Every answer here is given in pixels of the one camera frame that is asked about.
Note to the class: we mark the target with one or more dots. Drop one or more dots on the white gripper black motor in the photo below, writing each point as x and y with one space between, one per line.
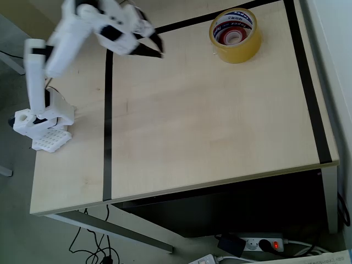
136 41

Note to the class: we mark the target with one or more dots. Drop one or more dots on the red tape roll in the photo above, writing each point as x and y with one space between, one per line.
224 35

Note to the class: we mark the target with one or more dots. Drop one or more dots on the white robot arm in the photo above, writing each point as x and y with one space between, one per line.
37 82

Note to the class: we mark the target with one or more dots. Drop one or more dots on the yellow packing tape roll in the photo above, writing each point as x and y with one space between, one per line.
239 52

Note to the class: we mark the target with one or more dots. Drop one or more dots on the tan board panel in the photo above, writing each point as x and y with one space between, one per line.
33 16

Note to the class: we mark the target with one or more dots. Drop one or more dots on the grey furniture leg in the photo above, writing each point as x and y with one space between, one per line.
9 61

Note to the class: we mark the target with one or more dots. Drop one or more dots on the black under-table panel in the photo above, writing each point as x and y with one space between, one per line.
233 209

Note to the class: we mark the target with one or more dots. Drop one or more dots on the grey slanted table foot bar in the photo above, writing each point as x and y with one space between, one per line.
123 232

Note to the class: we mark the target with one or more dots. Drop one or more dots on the grey furniture foot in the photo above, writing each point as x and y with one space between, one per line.
5 170

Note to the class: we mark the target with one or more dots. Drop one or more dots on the black power adapter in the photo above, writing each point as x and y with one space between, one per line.
231 244

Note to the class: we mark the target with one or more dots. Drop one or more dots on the white power strip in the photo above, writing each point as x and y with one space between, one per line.
204 259

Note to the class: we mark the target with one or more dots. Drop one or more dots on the black round plug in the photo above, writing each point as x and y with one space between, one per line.
264 244

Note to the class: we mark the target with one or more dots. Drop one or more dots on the grey upright table leg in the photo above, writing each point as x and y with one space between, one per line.
330 203

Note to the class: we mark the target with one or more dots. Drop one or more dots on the white grid base plate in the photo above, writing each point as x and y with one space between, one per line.
50 140

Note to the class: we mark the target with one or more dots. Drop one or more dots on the grey power strip red switch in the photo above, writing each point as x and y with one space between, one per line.
276 243

